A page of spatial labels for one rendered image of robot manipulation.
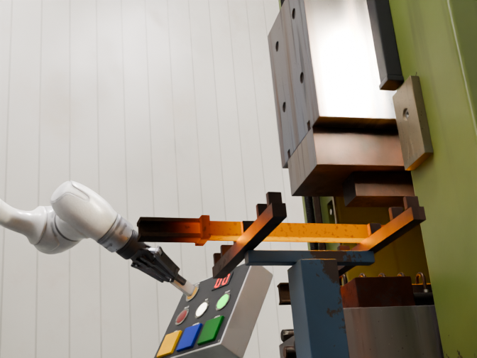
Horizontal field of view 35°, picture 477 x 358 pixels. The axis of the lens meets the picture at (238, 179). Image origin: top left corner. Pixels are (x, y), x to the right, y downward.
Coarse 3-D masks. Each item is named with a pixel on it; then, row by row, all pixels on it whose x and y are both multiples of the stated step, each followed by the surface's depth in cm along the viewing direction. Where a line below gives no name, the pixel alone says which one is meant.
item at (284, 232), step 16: (144, 224) 111; (160, 224) 111; (176, 224) 112; (192, 224) 113; (208, 224) 112; (224, 224) 114; (240, 224) 114; (288, 224) 117; (304, 224) 118; (320, 224) 119; (336, 224) 120; (352, 224) 120; (144, 240) 111; (160, 240) 112; (176, 240) 112; (192, 240) 113; (208, 240) 115; (224, 240) 116; (272, 240) 118; (288, 240) 118; (304, 240) 119; (320, 240) 120; (336, 240) 120; (352, 240) 121
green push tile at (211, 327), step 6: (216, 318) 203; (222, 318) 201; (210, 324) 204; (216, 324) 201; (204, 330) 204; (210, 330) 201; (216, 330) 199; (204, 336) 201; (210, 336) 199; (198, 342) 202; (204, 342) 200
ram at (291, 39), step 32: (288, 0) 191; (320, 0) 181; (352, 0) 183; (288, 32) 191; (320, 32) 177; (352, 32) 179; (288, 64) 191; (320, 64) 174; (352, 64) 176; (288, 96) 190; (320, 96) 170; (352, 96) 172; (384, 96) 174; (288, 128) 190; (384, 128) 177
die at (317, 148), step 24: (312, 144) 172; (336, 144) 173; (360, 144) 174; (384, 144) 175; (288, 168) 190; (312, 168) 172; (336, 168) 173; (360, 168) 174; (384, 168) 175; (312, 192) 186; (336, 192) 187
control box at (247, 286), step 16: (240, 272) 212; (256, 272) 210; (208, 288) 221; (224, 288) 213; (240, 288) 205; (256, 288) 208; (192, 304) 223; (208, 304) 214; (224, 304) 206; (240, 304) 202; (256, 304) 206; (176, 320) 223; (192, 320) 215; (224, 320) 200; (240, 320) 200; (256, 320) 204; (224, 336) 196; (240, 336) 199; (176, 352) 210; (192, 352) 203; (208, 352) 200; (224, 352) 197; (240, 352) 197
